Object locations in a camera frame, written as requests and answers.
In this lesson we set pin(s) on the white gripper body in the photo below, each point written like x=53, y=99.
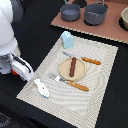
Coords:
x=21, y=67

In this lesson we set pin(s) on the light blue toy carton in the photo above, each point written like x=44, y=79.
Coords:
x=67, y=39

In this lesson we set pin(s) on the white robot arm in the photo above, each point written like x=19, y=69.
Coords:
x=11, y=11

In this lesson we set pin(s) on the round beige plate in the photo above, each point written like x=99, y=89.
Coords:
x=80, y=69

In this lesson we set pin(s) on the beige woven placemat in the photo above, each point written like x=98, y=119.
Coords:
x=74, y=106

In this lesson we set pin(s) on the small grey pot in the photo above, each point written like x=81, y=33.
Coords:
x=70, y=12

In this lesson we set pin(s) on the large grey pot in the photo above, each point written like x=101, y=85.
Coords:
x=95, y=13

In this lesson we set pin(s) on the beige bowl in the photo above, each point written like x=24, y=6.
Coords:
x=124, y=15

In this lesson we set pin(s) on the fork with wooden handle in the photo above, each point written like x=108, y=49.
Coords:
x=76, y=85

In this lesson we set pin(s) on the knife with wooden handle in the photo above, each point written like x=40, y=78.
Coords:
x=83, y=58

